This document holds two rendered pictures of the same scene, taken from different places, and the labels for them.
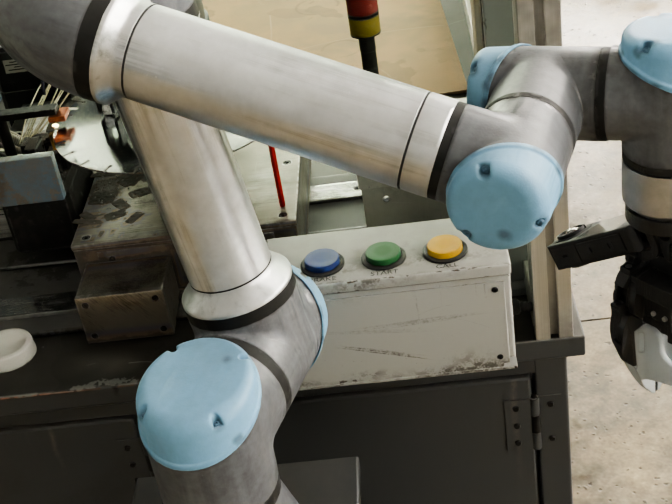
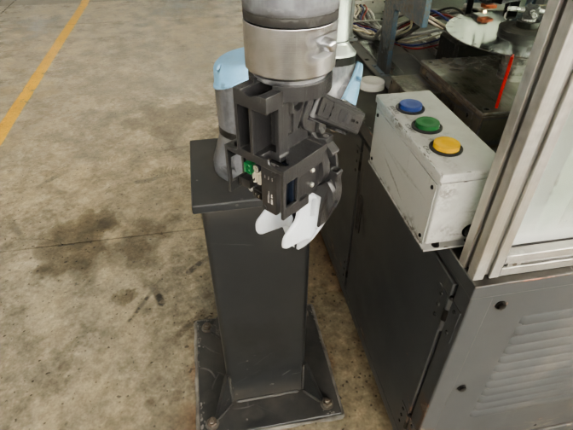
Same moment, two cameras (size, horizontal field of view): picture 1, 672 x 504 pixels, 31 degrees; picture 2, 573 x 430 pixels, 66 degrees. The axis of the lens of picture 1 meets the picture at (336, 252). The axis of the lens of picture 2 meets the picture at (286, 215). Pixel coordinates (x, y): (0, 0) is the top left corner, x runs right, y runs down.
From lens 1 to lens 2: 104 cm
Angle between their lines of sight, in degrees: 58
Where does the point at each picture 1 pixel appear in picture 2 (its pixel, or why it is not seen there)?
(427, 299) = (412, 162)
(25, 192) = (414, 14)
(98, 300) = (394, 83)
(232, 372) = not seen: hidden behind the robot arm
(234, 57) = not seen: outside the picture
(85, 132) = (483, 18)
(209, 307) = not seen: hidden behind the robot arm
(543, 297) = (471, 235)
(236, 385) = (239, 64)
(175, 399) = (232, 55)
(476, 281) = (429, 172)
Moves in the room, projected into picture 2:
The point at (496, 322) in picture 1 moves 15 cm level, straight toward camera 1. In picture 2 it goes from (425, 210) to (331, 217)
